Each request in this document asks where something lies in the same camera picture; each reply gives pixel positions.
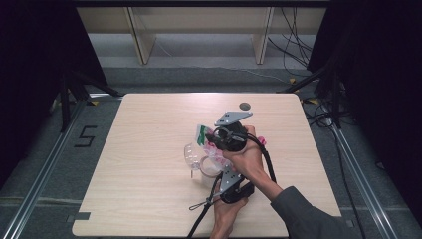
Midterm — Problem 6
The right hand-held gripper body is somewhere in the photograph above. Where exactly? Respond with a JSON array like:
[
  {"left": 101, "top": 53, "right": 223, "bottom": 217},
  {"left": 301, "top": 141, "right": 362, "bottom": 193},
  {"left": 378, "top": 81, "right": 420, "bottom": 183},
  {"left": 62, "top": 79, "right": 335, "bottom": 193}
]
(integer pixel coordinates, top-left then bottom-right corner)
[{"left": 205, "top": 111, "right": 254, "bottom": 154}]

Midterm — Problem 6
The light wooden shelf unit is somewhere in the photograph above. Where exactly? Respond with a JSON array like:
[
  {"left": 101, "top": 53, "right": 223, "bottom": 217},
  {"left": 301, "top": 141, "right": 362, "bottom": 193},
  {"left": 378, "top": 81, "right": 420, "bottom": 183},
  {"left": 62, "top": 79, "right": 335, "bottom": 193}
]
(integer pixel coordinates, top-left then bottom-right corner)
[{"left": 75, "top": 6, "right": 327, "bottom": 66}]

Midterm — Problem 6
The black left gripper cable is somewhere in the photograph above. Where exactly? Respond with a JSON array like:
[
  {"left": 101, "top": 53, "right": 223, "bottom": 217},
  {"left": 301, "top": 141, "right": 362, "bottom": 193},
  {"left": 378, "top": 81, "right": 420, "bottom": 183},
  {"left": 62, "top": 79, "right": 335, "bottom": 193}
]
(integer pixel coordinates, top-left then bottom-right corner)
[{"left": 186, "top": 172, "right": 224, "bottom": 239}]

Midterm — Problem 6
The person's right hand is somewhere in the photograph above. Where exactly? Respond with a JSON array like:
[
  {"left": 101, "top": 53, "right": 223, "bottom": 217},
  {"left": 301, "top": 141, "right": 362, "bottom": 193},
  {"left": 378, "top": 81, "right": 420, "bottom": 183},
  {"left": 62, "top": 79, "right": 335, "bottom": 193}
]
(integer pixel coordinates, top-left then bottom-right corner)
[{"left": 221, "top": 124, "right": 268, "bottom": 187}]

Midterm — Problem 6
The black curtain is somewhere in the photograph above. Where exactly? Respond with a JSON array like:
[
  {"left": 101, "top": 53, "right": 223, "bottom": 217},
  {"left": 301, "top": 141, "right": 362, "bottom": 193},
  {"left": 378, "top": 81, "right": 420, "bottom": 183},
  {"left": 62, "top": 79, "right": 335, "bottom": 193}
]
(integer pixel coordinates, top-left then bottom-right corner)
[
  {"left": 307, "top": 0, "right": 422, "bottom": 228},
  {"left": 0, "top": 0, "right": 109, "bottom": 188}
]

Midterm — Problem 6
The clear glass cup with handle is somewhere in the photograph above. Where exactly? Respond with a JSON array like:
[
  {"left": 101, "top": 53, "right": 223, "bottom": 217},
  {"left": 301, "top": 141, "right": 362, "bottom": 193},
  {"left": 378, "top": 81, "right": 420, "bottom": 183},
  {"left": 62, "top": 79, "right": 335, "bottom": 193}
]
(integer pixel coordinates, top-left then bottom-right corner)
[{"left": 183, "top": 142, "right": 231, "bottom": 180}]

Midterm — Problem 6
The pink and white snack bag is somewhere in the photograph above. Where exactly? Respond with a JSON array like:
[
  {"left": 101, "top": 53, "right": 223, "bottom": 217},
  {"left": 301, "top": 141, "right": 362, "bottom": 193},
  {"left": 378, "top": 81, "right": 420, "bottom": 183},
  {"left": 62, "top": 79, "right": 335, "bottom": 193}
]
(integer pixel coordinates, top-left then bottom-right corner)
[{"left": 195, "top": 123, "right": 268, "bottom": 171}]

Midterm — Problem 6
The aluminium floor rail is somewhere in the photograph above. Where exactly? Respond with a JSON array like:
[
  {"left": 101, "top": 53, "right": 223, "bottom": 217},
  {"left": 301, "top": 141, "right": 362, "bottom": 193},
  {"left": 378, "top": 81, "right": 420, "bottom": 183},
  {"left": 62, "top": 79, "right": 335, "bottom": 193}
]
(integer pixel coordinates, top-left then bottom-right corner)
[
  {"left": 0, "top": 99, "right": 90, "bottom": 239},
  {"left": 327, "top": 122, "right": 403, "bottom": 239}
]

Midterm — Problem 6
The black tripod stand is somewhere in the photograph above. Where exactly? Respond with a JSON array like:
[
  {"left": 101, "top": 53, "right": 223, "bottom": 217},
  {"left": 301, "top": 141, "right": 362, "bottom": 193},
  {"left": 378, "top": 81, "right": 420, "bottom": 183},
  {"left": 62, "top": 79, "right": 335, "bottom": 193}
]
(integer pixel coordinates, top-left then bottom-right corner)
[
  {"left": 278, "top": 54, "right": 347, "bottom": 130},
  {"left": 58, "top": 68, "right": 123, "bottom": 133}
]

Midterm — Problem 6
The bundle of black cables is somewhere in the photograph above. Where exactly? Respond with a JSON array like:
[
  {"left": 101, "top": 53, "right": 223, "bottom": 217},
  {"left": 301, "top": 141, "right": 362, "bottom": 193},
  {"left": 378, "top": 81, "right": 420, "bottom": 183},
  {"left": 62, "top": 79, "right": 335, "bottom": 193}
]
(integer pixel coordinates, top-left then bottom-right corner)
[{"left": 267, "top": 6, "right": 316, "bottom": 78}]

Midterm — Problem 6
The thin black gripper strap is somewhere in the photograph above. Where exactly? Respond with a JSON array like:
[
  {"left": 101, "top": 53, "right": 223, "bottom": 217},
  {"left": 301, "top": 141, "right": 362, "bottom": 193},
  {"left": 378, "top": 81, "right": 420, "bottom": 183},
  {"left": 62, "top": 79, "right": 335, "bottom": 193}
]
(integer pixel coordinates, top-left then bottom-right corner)
[{"left": 188, "top": 198, "right": 218, "bottom": 212}]

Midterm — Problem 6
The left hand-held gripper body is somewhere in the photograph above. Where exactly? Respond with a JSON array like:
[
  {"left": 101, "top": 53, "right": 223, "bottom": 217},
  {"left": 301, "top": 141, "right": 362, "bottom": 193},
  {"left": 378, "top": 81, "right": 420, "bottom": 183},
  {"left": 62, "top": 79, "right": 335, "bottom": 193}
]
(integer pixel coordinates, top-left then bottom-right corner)
[{"left": 218, "top": 165, "right": 256, "bottom": 205}]

